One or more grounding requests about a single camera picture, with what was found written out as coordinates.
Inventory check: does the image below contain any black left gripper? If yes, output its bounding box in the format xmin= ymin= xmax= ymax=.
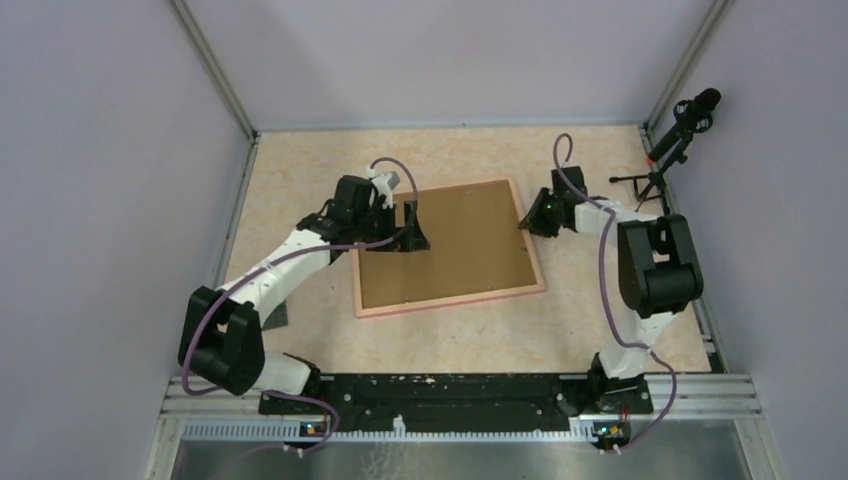
xmin=353 ymin=200 xmax=429 ymax=252

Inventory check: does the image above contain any brown backing board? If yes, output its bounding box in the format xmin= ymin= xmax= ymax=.
xmin=357 ymin=182 xmax=539 ymax=310

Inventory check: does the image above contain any pink wooden picture frame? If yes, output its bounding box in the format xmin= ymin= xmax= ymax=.
xmin=351 ymin=177 xmax=547 ymax=321

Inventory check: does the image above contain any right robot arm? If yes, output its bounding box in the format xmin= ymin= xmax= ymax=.
xmin=519 ymin=167 xmax=704 ymax=412

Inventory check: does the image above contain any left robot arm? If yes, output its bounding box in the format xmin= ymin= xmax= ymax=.
xmin=177 ymin=169 xmax=430 ymax=414

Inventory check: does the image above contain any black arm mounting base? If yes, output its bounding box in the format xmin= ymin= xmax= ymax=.
xmin=258 ymin=373 xmax=654 ymax=433

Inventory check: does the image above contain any black microphone tripod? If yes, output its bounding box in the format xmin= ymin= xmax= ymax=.
xmin=609 ymin=141 xmax=688 ymax=215

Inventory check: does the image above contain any grey building baseplate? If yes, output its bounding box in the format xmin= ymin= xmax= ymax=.
xmin=262 ymin=302 xmax=288 ymax=331

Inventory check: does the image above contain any black microphone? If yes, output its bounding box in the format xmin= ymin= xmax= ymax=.
xmin=647 ymin=88 xmax=722 ymax=163

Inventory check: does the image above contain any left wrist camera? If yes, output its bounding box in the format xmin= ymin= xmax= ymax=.
xmin=366 ymin=167 xmax=400 ymax=209

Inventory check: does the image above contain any white cable duct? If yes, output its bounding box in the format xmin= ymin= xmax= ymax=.
xmin=181 ymin=417 xmax=624 ymax=444

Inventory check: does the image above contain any aluminium rail front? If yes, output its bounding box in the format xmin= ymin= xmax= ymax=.
xmin=159 ymin=374 xmax=763 ymax=420

